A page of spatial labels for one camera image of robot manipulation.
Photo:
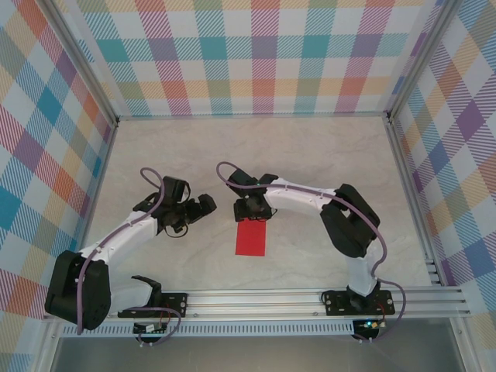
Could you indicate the red paper sheet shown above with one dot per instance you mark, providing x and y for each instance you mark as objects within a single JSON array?
[{"x": 252, "y": 240}]

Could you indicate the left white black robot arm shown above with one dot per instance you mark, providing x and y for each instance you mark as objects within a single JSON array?
[{"x": 131, "y": 232}]

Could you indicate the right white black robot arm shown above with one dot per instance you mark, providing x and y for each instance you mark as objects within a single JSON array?
[{"x": 298, "y": 197}]

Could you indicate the aluminium table edge rail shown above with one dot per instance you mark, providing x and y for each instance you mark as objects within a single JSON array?
[
  {"x": 252, "y": 116},
  {"x": 410, "y": 193},
  {"x": 97, "y": 193}
]

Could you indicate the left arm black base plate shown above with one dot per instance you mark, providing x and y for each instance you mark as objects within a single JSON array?
[{"x": 176, "y": 304}]

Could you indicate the wide aluminium mounting rail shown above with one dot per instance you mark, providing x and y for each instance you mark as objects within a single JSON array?
[{"x": 252, "y": 304}]

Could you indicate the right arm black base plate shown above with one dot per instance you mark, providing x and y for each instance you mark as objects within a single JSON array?
[{"x": 335, "y": 302}]

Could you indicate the slanted aluminium frame post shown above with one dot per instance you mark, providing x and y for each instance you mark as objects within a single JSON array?
[
  {"x": 82, "y": 58},
  {"x": 419, "y": 58}
]

